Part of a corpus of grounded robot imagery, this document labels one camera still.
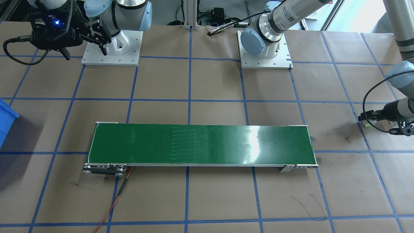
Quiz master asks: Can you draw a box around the black adapter block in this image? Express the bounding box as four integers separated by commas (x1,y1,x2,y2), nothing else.
212,7,227,24

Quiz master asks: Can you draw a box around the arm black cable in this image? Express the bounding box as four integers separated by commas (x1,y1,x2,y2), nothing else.
362,70,414,134
3,36,49,65

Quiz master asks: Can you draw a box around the green conveyor belt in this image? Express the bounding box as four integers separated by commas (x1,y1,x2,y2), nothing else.
82,121,319,177

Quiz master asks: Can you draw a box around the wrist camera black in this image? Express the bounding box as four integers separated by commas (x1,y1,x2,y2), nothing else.
42,13,73,33
390,120,414,137

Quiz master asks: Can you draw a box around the white square base plate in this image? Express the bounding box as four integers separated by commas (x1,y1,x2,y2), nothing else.
237,30,293,70
81,30,143,66

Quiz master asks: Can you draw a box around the silver metal tube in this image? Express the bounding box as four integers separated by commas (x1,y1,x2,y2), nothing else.
207,22,234,36

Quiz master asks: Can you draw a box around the thin black cable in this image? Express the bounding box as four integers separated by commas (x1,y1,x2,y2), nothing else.
226,11,271,25

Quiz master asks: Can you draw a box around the red and black wire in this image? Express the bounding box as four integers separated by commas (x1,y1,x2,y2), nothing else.
94,166,134,233

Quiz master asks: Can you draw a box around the blue open-front bin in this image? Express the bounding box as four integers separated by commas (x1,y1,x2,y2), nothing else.
0,98,20,149

